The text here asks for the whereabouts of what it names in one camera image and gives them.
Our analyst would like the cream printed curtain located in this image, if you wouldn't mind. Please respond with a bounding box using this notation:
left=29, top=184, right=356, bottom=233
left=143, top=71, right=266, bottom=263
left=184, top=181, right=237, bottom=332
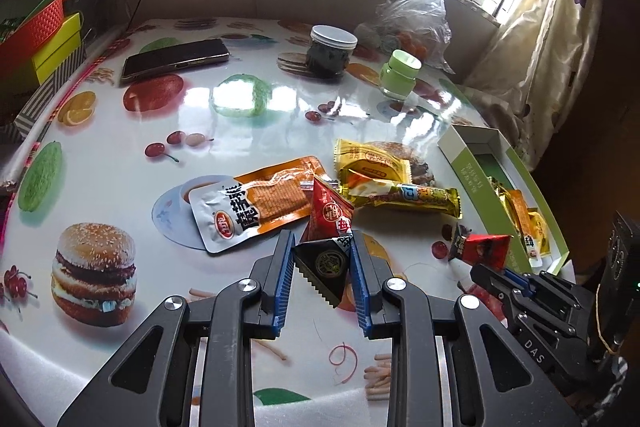
left=465, top=0, right=618, bottom=168

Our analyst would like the red black snack packet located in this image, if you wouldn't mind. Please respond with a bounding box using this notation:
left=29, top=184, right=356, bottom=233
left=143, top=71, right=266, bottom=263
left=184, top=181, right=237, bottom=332
left=291, top=175, right=357, bottom=308

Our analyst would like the green jar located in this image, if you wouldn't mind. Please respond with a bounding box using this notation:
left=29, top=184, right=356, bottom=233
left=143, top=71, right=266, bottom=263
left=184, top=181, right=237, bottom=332
left=380, top=49, right=423, bottom=100

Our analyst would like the silver orange snack pouch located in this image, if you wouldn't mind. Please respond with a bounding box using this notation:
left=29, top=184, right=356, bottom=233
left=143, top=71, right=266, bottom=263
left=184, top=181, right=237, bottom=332
left=189, top=155, right=327, bottom=254

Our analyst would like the green cardboard box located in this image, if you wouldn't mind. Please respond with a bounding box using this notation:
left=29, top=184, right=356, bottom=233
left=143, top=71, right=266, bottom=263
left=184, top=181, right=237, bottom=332
left=437, top=124, right=574, bottom=276

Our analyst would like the yellow round pastry packet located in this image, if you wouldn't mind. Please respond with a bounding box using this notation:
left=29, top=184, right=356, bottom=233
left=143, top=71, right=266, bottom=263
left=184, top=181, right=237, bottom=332
left=333, top=138, right=412, bottom=188

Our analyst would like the long gold snack bar packet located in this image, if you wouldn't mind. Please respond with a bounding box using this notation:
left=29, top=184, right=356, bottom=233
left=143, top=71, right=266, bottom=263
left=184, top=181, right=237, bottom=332
left=340, top=176, right=461, bottom=219

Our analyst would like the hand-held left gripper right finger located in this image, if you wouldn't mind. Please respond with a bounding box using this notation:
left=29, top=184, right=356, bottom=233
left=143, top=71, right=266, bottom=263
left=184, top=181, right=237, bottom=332
left=348, top=231, right=583, bottom=427

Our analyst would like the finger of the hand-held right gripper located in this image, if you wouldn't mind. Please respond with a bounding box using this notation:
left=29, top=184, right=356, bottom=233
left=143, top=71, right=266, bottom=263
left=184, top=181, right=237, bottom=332
left=502, top=270, right=596, bottom=308
left=470, top=264, right=538, bottom=313

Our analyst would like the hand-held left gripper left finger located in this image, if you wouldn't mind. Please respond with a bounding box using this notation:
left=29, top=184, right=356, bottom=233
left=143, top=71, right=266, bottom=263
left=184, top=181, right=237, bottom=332
left=57, top=229, right=296, bottom=427

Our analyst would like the printed food tablecloth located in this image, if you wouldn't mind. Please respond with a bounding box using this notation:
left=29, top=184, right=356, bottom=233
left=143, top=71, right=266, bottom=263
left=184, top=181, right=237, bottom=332
left=0, top=18, right=576, bottom=410

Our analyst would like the red string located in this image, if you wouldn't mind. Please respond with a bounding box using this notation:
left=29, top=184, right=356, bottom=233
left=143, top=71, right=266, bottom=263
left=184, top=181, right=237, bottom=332
left=328, top=342, right=359, bottom=381

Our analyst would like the clear plastic bag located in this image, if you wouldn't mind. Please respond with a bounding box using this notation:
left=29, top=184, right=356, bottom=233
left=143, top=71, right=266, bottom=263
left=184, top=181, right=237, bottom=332
left=357, top=0, right=454, bottom=72

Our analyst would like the dark jar with pale lid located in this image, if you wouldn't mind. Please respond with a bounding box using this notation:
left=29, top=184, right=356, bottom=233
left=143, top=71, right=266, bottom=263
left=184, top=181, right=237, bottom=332
left=305, top=25, right=359, bottom=80

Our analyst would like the striped grey box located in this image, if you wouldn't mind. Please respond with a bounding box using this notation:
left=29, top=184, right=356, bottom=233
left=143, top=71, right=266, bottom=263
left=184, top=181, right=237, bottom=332
left=14, top=51, right=89, bottom=142

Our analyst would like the red textured box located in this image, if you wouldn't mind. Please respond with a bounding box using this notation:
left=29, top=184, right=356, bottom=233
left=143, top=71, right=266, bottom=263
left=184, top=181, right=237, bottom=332
left=0, top=0, right=66, bottom=68

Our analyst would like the dark smartphone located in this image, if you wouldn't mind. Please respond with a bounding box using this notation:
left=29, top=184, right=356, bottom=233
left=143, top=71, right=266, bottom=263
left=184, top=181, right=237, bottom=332
left=120, top=38, right=231, bottom=84

